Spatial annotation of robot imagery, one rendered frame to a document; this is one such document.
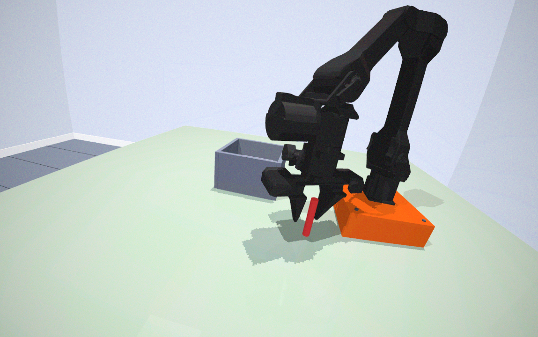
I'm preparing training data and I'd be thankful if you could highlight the red peg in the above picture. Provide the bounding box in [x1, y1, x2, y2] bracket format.
[302, 197, 318, 237]

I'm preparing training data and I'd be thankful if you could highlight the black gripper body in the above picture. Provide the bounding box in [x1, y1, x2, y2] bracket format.
[261, 141, 365, 197]

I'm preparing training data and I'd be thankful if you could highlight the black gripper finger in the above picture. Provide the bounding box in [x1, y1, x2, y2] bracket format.
[314, 185, 347, 220]
[289, 194, 307, 222]

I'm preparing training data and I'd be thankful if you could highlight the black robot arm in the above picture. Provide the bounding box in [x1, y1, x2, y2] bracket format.
[265, 5, 448, 205]

